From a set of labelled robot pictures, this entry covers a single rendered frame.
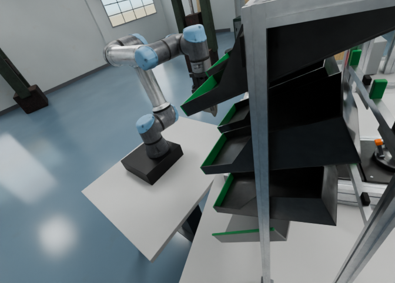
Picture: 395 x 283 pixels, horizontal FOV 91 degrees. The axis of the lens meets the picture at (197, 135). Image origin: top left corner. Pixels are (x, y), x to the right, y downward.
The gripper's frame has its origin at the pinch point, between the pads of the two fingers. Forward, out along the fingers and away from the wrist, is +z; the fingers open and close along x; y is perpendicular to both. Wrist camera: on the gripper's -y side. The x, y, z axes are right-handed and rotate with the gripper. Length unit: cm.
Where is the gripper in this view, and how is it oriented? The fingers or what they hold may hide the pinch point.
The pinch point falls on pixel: (216, 113)
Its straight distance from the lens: 86.5
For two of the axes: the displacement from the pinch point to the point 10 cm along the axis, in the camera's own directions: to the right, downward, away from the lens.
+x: -3.3, 6.3, -7.1
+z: 2.3, 7.8, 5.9
